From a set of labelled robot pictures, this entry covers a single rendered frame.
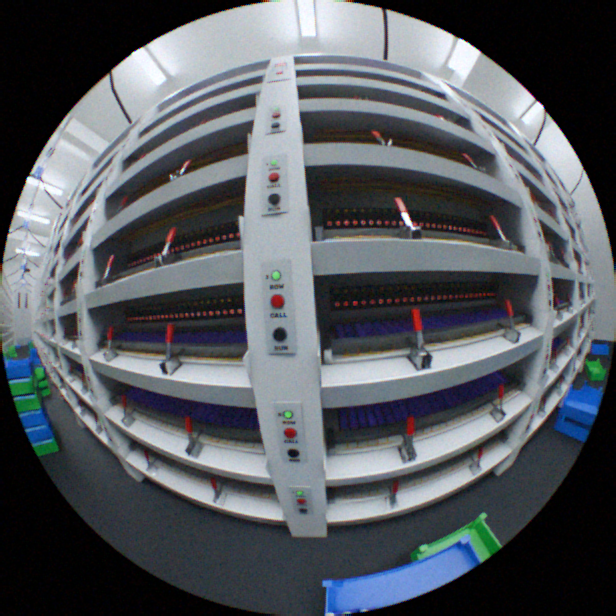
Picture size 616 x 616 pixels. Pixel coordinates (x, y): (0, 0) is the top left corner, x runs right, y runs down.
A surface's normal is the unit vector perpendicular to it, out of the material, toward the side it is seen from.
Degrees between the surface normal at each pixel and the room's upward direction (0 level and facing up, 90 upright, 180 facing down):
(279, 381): 90
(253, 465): 18
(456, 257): 108
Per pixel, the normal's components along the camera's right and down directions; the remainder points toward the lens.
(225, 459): -0.08, -0.95
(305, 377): -0.06, 0.00
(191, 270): -0.04, 0.29
